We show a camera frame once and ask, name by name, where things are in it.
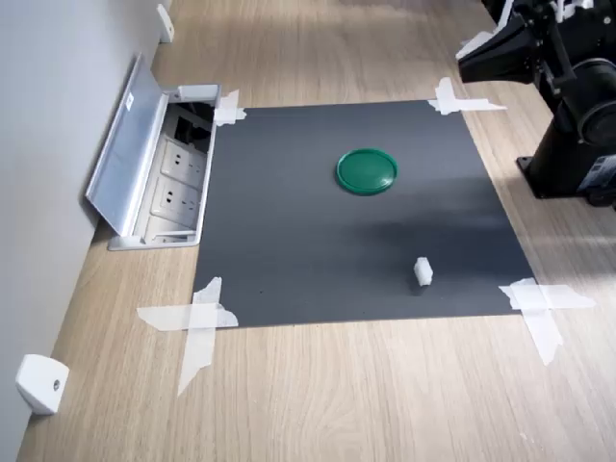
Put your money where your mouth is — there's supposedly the dark grey mat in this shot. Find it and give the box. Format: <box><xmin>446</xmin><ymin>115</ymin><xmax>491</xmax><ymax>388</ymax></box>
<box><xmin>192</xmin><ymin>99</ymin><xmax>537</xmax><ymax>330</ymax></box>

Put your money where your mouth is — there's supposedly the white power socket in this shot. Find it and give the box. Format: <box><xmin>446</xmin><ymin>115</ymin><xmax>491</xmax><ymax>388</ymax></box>
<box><xmin>149</xmin><ymin>176</ymin><xmax>201</xmax><ymax>218</ymax></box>
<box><xmin>158</xmin><ymin>138</ymin><xmax>206</xmax><ymax>177</ymax></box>

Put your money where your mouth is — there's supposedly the round green lid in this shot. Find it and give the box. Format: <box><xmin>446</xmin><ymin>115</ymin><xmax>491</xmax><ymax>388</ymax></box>
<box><xmin>335</xmin><ymin>147</ymin><xmax>399</xmax><ymax>197</ymax></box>

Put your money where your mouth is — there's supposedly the small white plastic terminal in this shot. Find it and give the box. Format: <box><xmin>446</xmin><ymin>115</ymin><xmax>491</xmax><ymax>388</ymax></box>
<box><xmin>414</xmin><ymin>256</ymin><xmax>433</xmax><ymax>288</ymax></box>

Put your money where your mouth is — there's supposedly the white stand bracket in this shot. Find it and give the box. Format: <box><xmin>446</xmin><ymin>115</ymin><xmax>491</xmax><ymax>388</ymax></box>
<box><xmin>455</xmin><ymin>0</ymin><xmax>512</xmax><ymax>62</ymax></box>

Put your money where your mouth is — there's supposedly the silver socket box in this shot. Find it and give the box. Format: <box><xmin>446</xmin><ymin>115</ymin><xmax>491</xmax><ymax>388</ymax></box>
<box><xmin>108</xmin><ymin>84</ymin><xmax>222</xmax><ymax>251</ymax></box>

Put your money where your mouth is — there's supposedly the silver cable duct lid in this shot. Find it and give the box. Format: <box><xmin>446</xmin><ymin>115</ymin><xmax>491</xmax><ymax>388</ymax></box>
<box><xmin>85</xmin><ymin>52</ymin><xmax>169</xmax><ymax>237</ymax></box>

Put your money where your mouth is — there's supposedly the grey partition panel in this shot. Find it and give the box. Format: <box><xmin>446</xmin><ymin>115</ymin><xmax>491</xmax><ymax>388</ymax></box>
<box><xmin>0</xmin><ymin>0</ymin><xmax>172</xmax><ymax>462</ymax></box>

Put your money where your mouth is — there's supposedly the white corner bracket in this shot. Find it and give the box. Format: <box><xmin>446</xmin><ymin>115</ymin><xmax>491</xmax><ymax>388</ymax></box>
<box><xmin>13</xmin><ymin>354</ymin><xmax>70</xmax><ymax>416</ymax></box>
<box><xmin>156</xmin><ymin>3</ymin><xmax>175</xmax><ymax>44</ymax></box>

